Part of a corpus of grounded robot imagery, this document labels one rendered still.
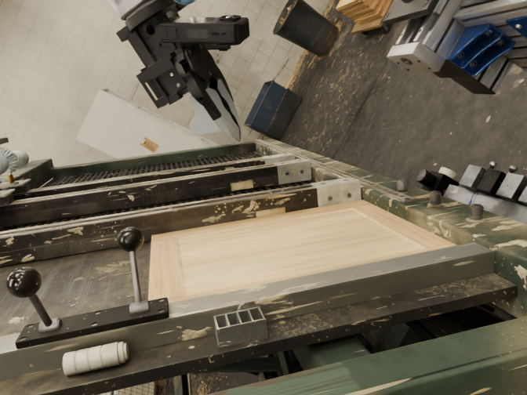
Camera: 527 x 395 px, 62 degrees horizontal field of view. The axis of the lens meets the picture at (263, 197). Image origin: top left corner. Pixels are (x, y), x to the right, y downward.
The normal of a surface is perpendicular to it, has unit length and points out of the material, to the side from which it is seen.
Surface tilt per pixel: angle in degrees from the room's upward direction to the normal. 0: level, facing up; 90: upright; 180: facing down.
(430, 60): 90
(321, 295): 90
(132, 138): 90
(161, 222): 90
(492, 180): 0
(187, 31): 76
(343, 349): 56
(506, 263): 34
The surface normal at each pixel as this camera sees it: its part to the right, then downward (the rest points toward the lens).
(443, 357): -0.11, -0.97
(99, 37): 0.21, 0.25
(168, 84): -0.22, 0.49
